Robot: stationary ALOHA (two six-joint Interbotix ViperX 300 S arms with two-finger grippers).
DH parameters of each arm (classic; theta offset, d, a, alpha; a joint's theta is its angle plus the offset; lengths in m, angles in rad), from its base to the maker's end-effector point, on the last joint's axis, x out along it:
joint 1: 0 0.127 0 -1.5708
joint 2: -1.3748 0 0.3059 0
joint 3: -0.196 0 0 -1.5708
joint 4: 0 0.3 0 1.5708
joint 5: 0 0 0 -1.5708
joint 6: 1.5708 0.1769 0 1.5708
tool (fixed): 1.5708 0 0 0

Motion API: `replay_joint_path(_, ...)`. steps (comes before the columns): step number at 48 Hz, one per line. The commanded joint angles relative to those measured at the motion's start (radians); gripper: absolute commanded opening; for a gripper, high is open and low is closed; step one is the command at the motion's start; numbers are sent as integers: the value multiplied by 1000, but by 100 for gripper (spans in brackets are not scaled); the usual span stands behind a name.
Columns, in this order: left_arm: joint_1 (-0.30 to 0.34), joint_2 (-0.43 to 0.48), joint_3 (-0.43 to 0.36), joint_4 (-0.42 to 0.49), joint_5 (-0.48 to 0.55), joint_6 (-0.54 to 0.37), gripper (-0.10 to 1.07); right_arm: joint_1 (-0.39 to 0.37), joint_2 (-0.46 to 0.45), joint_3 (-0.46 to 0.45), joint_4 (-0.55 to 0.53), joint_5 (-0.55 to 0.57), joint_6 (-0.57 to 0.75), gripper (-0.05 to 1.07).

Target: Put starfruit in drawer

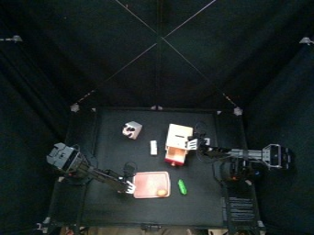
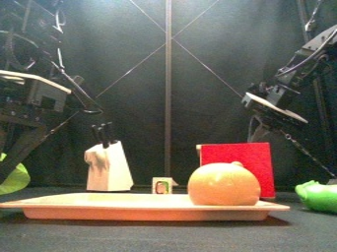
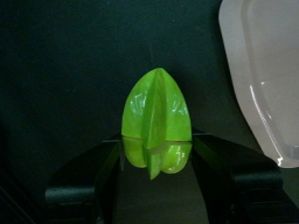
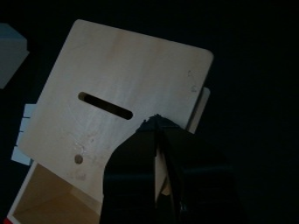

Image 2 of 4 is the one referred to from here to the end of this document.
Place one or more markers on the bright green toy vegetable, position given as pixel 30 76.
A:
pixel 319 196

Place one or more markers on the grey vertical frame pole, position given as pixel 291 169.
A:
pixel 168 88

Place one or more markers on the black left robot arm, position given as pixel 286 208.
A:
pixel 31 36

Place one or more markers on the red drawer box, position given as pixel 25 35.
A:
pixel 255 157

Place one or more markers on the yellow orange toy starfruit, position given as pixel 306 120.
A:
pixel 223 185

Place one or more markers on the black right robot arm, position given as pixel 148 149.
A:
pixel 318 62

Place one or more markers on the lime green toy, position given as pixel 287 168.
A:
pixel 13 178

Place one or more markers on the beige plastic tray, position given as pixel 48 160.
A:
pixel 132 206

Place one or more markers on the small white toy cube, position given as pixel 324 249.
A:
pixel 163 186

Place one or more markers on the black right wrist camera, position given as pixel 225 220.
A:
pixel 282 90

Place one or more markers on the white toy knife block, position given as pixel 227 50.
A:
pixel 108 170

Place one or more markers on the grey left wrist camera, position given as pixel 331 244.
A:
pixel 49 95

